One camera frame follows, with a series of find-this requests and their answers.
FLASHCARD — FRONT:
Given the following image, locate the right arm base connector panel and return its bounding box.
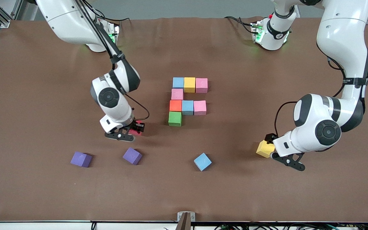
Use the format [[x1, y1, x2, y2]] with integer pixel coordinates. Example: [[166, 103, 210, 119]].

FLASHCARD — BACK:
[[107, 22, 120, 44]]

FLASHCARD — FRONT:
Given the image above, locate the red foam cube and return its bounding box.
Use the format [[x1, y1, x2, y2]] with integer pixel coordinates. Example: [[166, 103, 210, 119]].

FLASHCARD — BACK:
[[128, 121, 145, 136]]

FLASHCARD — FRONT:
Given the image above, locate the black right base cable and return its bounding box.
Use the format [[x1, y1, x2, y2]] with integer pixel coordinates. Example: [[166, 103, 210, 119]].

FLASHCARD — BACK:
[[91, 9, 131, 22]]

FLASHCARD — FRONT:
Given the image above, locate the yellow foam cube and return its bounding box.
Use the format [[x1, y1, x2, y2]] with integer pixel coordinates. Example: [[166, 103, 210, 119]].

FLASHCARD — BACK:
[[184, 77, 196, 93], [256, 140, 275, 158]]

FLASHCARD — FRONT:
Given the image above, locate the black base cable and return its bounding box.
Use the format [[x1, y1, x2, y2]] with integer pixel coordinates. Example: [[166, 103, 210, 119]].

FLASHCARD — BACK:
[[91, 9, 131, 22], [224, 16, 255, 34]]

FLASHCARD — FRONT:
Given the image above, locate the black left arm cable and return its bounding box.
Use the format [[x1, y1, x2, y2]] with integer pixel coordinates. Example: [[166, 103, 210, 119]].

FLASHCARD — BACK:
[[274, 101, 298, 136]]

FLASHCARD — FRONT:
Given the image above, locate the black left base cable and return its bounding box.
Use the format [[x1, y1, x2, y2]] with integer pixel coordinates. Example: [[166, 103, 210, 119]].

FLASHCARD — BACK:
[[224, 16, 255, 34]]

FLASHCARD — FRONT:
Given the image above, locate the brown table mat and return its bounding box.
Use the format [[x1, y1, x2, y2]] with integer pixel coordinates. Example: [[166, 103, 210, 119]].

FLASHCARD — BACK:
[[0, 17, 368, 223]]

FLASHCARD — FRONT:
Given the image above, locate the purple foam cube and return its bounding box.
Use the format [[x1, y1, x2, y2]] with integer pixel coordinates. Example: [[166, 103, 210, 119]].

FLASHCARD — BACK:
[[122, 147, 143, 165], [70, 151, 93, 168]]

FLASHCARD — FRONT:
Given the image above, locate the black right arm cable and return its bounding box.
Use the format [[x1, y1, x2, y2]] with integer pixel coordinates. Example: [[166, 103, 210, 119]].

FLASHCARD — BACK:
[[126, 94, 150, 122]]

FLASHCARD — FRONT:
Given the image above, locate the green foam cube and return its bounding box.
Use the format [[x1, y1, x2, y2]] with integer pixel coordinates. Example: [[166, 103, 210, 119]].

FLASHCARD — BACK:
[[168, 111, 182, 127]]

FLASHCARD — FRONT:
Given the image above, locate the left arm base connector panel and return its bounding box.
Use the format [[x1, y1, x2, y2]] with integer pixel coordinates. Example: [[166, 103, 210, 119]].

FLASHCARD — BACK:
[[250, 20, 265, 44]]

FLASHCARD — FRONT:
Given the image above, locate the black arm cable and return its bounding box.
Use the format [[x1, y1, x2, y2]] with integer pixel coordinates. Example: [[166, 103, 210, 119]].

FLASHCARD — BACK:
[[274, 101, 298, 136], [126, 94, 150, 122]]

